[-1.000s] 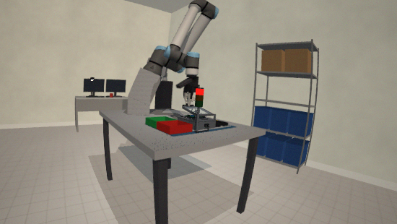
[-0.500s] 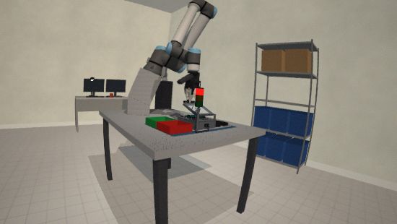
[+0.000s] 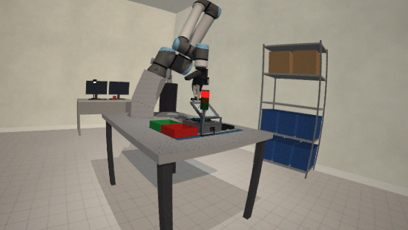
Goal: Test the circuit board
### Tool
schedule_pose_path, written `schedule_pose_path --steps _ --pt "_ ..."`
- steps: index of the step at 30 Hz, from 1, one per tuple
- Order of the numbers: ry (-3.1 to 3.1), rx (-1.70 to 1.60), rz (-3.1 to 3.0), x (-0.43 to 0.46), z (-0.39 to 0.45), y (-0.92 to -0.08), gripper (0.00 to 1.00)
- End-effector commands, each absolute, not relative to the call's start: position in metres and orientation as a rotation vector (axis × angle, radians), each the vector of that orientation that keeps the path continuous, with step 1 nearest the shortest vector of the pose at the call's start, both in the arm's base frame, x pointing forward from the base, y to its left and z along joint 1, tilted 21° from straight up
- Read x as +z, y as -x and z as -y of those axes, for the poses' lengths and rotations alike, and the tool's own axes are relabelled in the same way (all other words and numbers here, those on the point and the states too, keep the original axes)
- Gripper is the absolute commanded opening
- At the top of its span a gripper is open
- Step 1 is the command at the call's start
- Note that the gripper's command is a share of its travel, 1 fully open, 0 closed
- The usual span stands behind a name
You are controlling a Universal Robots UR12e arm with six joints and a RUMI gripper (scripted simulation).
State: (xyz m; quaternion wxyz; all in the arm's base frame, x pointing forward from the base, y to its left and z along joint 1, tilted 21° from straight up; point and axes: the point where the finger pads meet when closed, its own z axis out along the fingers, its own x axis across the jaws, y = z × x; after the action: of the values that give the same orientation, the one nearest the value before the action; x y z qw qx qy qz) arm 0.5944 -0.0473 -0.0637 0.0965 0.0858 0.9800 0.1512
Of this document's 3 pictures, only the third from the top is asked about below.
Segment red bin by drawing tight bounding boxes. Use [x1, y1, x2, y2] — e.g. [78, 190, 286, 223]
[161, 123, 198, 138]

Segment green bin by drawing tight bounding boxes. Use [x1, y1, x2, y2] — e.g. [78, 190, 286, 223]
[150, 119, 181, 132]

